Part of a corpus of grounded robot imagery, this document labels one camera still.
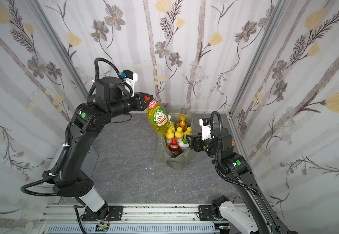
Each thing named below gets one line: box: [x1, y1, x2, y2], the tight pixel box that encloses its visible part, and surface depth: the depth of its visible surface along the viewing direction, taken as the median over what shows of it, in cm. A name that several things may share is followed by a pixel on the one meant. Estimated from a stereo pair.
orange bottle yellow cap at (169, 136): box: [165, 128, 175, 148], surface depth 84 cm
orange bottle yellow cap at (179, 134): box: [174, 126, 184, 143], surface depth 85 cm
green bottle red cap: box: [146, 99, 172, 135], surface depth 65 cm
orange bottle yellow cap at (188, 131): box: [184, 126, 193, 137], surface depth 84 cm
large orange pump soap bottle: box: [174, 114, 191, 132], surface depth 87 cm
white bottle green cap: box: [177, 137, 190, 150], surface depth 86 cm
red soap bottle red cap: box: [168, 137, 183, 154], surface depth 83 cm
